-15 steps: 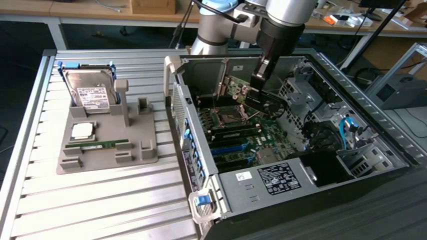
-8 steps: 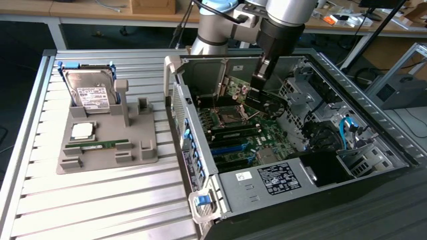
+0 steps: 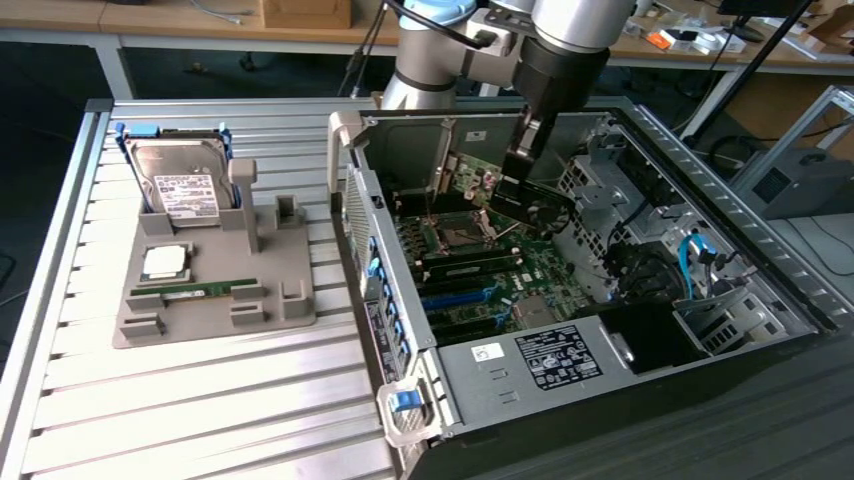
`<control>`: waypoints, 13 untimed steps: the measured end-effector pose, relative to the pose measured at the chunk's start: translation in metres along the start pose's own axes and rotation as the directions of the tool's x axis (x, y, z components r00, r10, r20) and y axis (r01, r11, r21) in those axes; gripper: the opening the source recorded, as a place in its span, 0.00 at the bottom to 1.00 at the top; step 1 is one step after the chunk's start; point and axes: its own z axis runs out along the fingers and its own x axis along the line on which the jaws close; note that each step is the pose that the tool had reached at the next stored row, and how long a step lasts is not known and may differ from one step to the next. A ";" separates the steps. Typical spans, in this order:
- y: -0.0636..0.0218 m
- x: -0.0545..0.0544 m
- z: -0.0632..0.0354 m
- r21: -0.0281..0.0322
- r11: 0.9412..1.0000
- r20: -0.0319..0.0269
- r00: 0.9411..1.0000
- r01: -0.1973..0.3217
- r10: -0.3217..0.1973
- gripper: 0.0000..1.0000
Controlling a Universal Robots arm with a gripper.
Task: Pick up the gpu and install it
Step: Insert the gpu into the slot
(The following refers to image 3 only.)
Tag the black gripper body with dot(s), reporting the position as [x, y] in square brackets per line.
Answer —
[557, 75]

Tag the black graphics card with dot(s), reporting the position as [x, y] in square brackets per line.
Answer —
[534, 205]

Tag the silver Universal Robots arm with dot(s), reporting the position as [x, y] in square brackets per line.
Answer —
[420, 50]

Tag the silver disk bay cage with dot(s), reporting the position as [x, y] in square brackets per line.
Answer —
[603, 196]

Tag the small orange box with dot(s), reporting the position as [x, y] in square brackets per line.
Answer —
[661, 40]

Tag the CPU socket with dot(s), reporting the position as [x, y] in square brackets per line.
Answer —
[457, 235]

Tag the white cup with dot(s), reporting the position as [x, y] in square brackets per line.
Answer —
[646, 6]

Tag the small white box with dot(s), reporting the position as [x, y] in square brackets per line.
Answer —
[710, 46]

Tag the black RAM stick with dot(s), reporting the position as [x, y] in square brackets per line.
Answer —
[467, 267]

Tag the green motherboard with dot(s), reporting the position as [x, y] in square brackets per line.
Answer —
[541, 280]

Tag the black stand pole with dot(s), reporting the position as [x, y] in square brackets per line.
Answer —
[747, 72]

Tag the black monitor stand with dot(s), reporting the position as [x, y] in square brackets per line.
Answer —
[743, 30]

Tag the blue expansion slot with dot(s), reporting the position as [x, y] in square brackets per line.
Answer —
[461, 298]

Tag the grey chipset heatsink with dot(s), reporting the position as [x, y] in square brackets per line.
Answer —
[537, 310]

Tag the black expansion slot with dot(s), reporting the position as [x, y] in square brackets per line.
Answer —
[467, 327]

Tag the brown cardboard box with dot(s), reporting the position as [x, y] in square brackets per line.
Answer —
[303, 12]

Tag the grey computer tower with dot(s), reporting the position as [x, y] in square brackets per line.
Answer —
[801, 185]

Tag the brown cardboard piece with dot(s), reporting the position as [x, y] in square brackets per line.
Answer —
[834, 25]

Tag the silver disk bay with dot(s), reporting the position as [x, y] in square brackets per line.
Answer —
[734, 320]

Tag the grey power supply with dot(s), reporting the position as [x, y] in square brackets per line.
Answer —
[481, 390]

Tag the silver hard disk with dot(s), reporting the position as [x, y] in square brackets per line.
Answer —
[187, 195]

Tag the blue case latch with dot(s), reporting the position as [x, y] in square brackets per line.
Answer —
[404, 401]

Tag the green RAM stick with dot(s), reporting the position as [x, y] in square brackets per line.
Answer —
[214, 288]

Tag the grey parts rack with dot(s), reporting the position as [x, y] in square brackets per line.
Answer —
[214, 320]

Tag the open black PC case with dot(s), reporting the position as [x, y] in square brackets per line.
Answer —
[534, 440]

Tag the blue disk caddy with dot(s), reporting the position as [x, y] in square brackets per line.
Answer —
[143, 132]

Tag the silver CPU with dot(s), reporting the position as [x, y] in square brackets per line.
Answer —
[167, 262]

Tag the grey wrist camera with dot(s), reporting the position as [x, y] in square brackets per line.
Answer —
[503, 47]

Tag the aluminium profile frame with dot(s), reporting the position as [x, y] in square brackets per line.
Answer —
[817, 107]

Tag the wooden desk white frame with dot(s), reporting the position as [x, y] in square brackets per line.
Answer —
[834, 62]
[40, 20]

